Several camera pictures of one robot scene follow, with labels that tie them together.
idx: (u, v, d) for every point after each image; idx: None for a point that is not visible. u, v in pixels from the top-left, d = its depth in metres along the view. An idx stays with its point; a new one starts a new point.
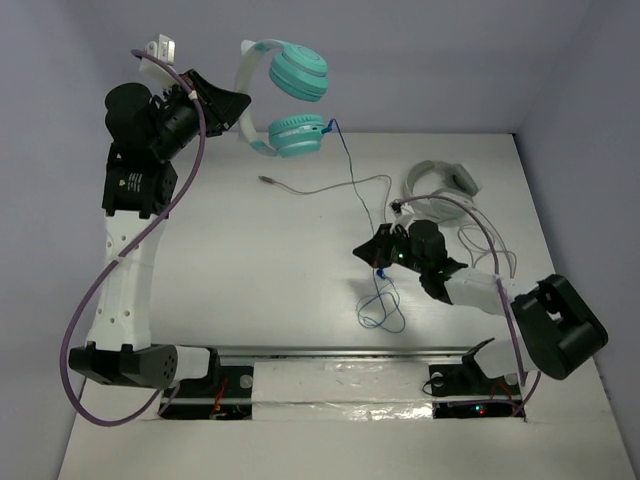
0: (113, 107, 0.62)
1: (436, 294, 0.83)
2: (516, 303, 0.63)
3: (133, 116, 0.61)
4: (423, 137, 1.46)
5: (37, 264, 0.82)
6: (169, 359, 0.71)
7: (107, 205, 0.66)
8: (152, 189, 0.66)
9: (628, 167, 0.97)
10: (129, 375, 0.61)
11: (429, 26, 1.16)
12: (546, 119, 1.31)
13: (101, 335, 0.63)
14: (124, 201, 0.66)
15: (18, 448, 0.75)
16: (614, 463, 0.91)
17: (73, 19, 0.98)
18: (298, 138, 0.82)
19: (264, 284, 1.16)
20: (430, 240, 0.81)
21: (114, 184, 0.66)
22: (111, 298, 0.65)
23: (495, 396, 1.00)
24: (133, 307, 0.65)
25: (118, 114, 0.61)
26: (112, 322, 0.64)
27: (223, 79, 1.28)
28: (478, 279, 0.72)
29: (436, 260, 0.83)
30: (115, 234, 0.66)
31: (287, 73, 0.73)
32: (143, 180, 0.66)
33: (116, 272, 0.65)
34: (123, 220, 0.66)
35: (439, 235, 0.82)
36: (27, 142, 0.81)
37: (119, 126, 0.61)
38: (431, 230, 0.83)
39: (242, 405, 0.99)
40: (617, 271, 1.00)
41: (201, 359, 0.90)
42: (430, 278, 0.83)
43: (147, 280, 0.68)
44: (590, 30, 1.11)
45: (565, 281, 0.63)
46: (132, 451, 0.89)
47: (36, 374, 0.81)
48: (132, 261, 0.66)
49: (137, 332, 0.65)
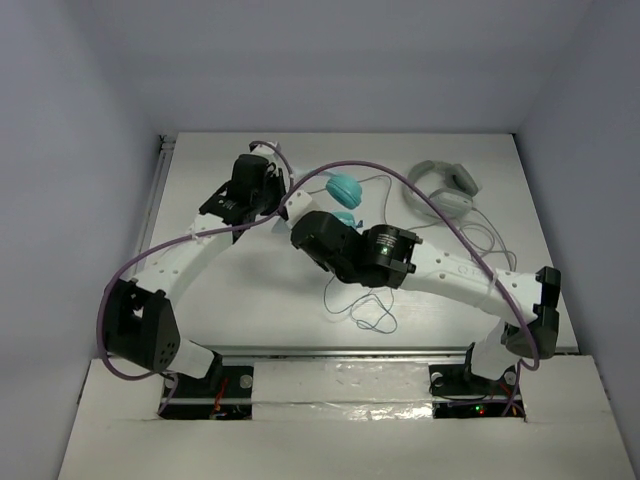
0: (242, 158, 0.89)
1: (380, 280, 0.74)
2: (541, 324, 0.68)
3: (255, 166, 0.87)
4: (423, 136, 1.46)
5: (36, 266, 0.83)
6: (170, 346, 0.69)
7: (203, 207, 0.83)
8: (239, 213, 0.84)
9: (628, 164, 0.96)
10: (147, 311, 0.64)
11: (429, 24, 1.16)
12: (546, 117, 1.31)
13: (147, 277, 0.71)
14: (215, 211, 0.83)
15: (17, 447, 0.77)
16: (615, 464, 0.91)
17: (74, 24, 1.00)
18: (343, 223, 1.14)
19: (264, 284, 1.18)
20: (320, 231, 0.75)
21: (215, 200, 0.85)
22: (171, 257, 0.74)
23: (496, 396, 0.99)
24: (181, 271, 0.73)
25: (245, 161, 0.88)
26: (161, 272, 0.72)
27: (223, 79, 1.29)
28: (465, 277, 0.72)
29: (346, 247, 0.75)
30: (198, 223, 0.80)
31: (339, 185, 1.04)
32: (235, 206, 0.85)
33: (185, 244, 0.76)
34: (210, 220, 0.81)
35: (325, 221, 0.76)
36: (28, 145, 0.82)
37: (243, 167, 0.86)
38: (313, 222, 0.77)
39: (242, 406, 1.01)
40: (618, 270, 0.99)
41: (203, 360, 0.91)
42: (360, 269, 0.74)
43: (199, 265, 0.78)
44: (591, 25, 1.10)
45: (559, 277, 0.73)
46: (133, 452, 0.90)
47: (35, 373, 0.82)
48: (202, 243, 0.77)
49: (172, 299, 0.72)
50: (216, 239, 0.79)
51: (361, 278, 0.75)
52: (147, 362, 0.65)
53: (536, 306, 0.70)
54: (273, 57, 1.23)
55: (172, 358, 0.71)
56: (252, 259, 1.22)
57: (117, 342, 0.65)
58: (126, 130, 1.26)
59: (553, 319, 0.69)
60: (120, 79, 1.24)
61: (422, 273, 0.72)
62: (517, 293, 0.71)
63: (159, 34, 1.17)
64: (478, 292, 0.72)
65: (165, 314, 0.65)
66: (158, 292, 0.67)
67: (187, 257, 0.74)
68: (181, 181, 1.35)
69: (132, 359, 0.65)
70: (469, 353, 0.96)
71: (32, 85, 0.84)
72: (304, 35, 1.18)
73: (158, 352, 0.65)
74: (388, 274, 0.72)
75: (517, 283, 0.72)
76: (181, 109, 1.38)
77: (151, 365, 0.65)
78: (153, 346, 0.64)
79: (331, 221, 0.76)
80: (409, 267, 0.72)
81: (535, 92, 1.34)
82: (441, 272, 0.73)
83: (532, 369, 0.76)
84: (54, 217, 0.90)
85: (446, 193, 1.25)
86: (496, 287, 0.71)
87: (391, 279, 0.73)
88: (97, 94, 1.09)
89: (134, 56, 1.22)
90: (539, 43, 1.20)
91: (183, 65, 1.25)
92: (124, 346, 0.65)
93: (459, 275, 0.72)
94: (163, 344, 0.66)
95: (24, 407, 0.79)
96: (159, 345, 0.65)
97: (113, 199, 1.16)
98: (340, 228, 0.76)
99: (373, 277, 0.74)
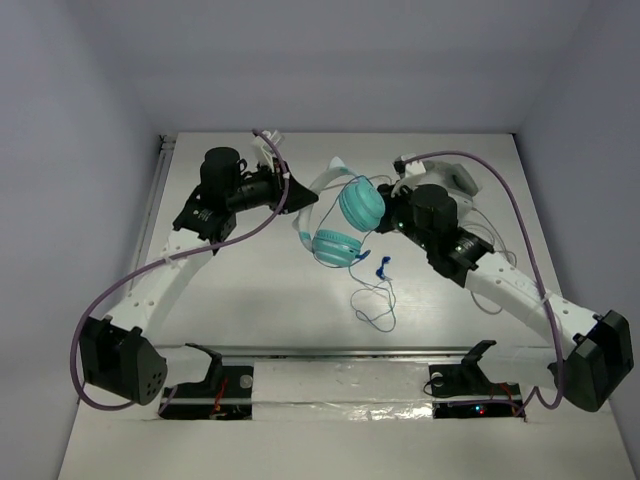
0: (207, 158, 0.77)
1: (449, 272, 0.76)
2: (577, 350, 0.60)
3: (221, 169, 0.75)
4: (423, 136, 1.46)
5: (35, 263, 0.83)
6: (156, 375, 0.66)
7: (177, 223, 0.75)
8: (215, 226, 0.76)
9: (627, 165, 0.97)
10: (125, 358, 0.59)
11: (429, 24, 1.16)
12: (546, 118, 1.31)
13: (121, 312, 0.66)
14: (190, 225, 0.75)
15: (17, 448, 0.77)
16: (615, 463, 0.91)
17: (73, 23, 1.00)
18: (334, 252, 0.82)
19: (264, 285, 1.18)
20: (440, 211, 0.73)
21: (188, 213, 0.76)
22: (145, 287, 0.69)
23: (496, 396, 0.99)
24: (156, 302, 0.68)
25: (212, 163, 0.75)
26: (136, 306, 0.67)
27: (222, 78, 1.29)
28: (518, 286, 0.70)
29: (444, 232, 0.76)
30: (172, 242, 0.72)
31: (351, 204, 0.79)
32: (212, 217, 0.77)
33: (158, 268, 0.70)
34: (183, 236, 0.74)
35: (449, 203, 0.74)
36: (27, 143, 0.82)
37: (207, 173, 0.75)
38: (440, 198, 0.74)
39: (242, 405, 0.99)
40: (618, 270, 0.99)
41: (201, 364, 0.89)
42: (442, 255, 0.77)
43: (177, 288, 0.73)
44: (590, 26, 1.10)
45: (623, 321, 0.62)
46: (132, 453, 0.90)
47: (36, 374, 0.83)
48: (177, 266, 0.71)
49: (150, 331, 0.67)
50: (190, 259, 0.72)
51: (434, 261, 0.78)
52: (135, 399, 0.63)
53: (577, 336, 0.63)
54: (272, 56, 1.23)
55: (163, 379, 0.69)
56: (252, 260, 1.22)
57: (102, 376, 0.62)
58: (127, 131, 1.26)
59: (595, 352, 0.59)
60: (120, 78, 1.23)
61: (481, 273, 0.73)
62: (563, 319, 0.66)
63: (158, 33, 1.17)
64: (525, 305, 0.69)
65: (145, 351, 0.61)
66: (134, 331, 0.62)
67: (162, 286, 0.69)
68: (181, 182, 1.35)
69: (119, 392, 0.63)
70: (482, 346, 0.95)
71: (32, 82, 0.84)
72: (304, 35, 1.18)
73: (143, 386, 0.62)
74: (456, 269, 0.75)
75: (569, 310, 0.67)
76: (180, 109, 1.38)
77: (138, 399, 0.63)
78: (137, 383, 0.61)
79: (454, 205, 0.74)
80: (473, 264, 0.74)
81: (534, 92, 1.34)
82: (499, 278, 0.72)
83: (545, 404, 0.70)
84: (54, 217, 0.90)
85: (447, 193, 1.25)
86: (543, 305, 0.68)
87: (457, 274, 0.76)
88: (96, 94, 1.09)
89: (133, 56, 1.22)
90: (539, 44, 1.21)
91: (183, 65, 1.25)
92: (111, 379, 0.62)
93: (517, 286, 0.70)
94: (148, 375, 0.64)
95: (24, 407, 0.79)
96: (145, 380, 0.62)
97: (113, 199, 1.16)
98: (454, 215, 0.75)
99: (441, 265, 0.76)
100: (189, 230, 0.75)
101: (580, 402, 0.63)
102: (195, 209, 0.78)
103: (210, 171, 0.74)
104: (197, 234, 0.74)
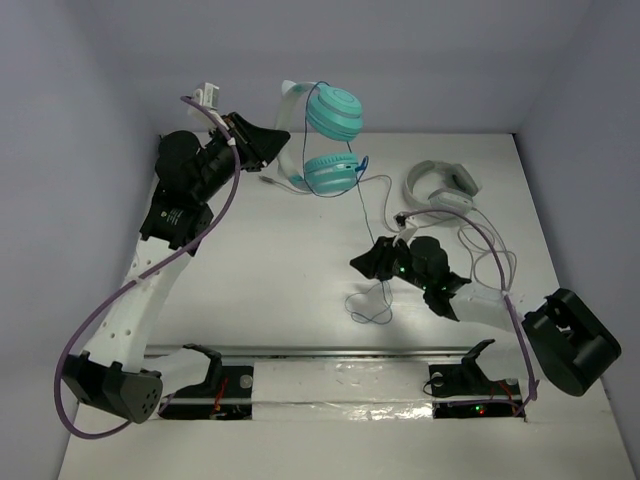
0: (160, 154, 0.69)
1: (441, 310, 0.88)
2: (528, 323, 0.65)
3: (179, 166, 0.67)
4: (422, 136, 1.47)
5: (34, 263, 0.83)
6: (151, 392, 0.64)
7: (144, 229, 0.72)
8: (187, 228, 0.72)
9: (628, 166, 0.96)
10: (109, 394, 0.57)
11: (430, 24, 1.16)
12: (546, 117, 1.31)
13: (97, 346, 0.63)
14: (161, 231, 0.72)
15: (16, 449, 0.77)
16: (614, 462, 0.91)
17: (73, 24, 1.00)
18: (333, 176, 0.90)
19: (263, 284, 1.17)
20: (433, 259, 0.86)
21: (156, 216, 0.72)
22: (120, 313, 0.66)
23: (496, 396, 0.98)
24: (134, 330, 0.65)
25: (166, 160, 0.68)
26: (112, 337, 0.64)
27: (223, 78, 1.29)
28: (485, 296, 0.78)
29: (439, 278, 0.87)
30: (141, 257, 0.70)
31: (326, 118, 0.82)
32: (182, 218, 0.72)
33: (131, 293, 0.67)
34: (152, 247, 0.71)
35: (440, 253, 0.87)
36: (26, 143, 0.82)
37: (166, 172, 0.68)
38: (433, 248, 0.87)
39: (242, 405, 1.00)
40: (618, 270, 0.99)
41: (201, 367, 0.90)
42: (436, 295, 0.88)
43: (157, 307, 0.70)
44: (591, 27, 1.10)
45: (573, 296, 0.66)
46: (131, 453, 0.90)
47: (35, 374, 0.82)
48: (150, 287, 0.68)
49: (135, 357, 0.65)
50: (165, 271, 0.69)
51: (430, 301, 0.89)
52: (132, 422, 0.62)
53: (529, 313, 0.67)
54: (273, 56, 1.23)
55: (160, 392, 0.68)
56: (251, 259, 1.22)
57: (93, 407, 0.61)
58: (126, 131, 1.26)
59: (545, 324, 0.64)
60: (120, 78, 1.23)
61: (457, 299, 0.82)
62: (519, 305, 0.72)
63: (159, 33, 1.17)
64: (492, 309, 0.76)
65: (130, 382, 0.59)
66: (114, 366, 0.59)
67: (138, 311, 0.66)
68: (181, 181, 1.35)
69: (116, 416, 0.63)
70: (479, 346, 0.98)
71: (31, 84, 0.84)
72: (305, 35, 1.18)
73: (137, 409, 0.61)
74: (448, 309, 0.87)
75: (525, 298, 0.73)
76: (181, 108, 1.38)
77: (135, 420, 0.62)
78: (129, 406, 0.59)
79: (444, 255, 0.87)
80: (453, 292, 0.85)
81: (536, 92, 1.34)
82: (472, 296, 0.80)
83: (535, 398, 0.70)
84: (53, 217, 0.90)
85: (446, 193, 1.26)
86: (503, 301, 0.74)
87: (449, 312, 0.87)
88: (96, 95, 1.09)
89: (133, 56, 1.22)
90: (540, 44, 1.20)
91: (184, 64, 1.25)
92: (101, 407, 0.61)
93: (484, 295, 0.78)
94: (142, 397, 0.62)
95: (23, 408, 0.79)
96: (136, 402, 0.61)
97: (112, 198, 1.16)
98: (445, 265, 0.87)
99: (438, 305, 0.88)
100: (159, 237, 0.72)
101: (571, 386, 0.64)
102: (163, 210, 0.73)
103: (168, 171, 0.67)
104: (167, 242, 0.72)
